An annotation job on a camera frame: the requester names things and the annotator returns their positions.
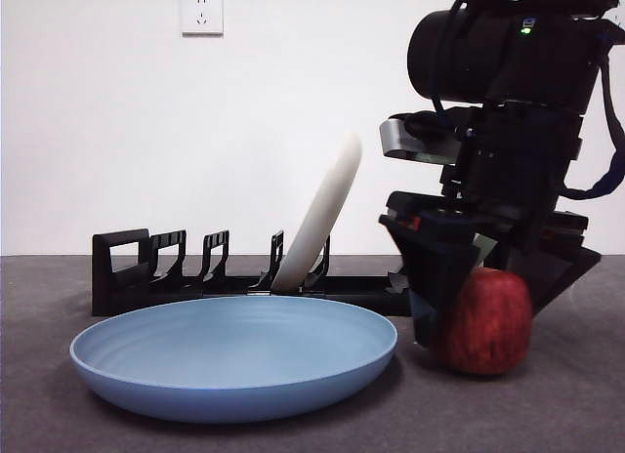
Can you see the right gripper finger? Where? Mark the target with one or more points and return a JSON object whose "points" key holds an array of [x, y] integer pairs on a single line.
{"points": [[434, 267], [552, 277]]}

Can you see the red apple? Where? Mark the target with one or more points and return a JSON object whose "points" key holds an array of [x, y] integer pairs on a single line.
{"points": [[488, 321]]}

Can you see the blue round plate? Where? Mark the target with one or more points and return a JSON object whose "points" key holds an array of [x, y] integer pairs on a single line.
{"points": [[234, 355]]}

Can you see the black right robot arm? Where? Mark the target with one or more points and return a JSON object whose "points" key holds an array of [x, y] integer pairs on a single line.
{"points": [[488, 57]]}

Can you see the white round plate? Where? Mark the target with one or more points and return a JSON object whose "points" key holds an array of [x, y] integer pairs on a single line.
{"points": [[327, 204]]}

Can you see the black plastic plate rack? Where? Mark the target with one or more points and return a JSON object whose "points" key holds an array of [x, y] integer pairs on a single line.
{"points": [[114, 297]]}

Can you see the pale grey camera box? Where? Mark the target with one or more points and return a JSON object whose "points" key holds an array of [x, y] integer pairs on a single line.
{"points": [[395, 138]]}

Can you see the white wall socket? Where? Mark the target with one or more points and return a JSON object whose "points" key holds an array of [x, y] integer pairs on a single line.
{"points": [[202, 13]]}

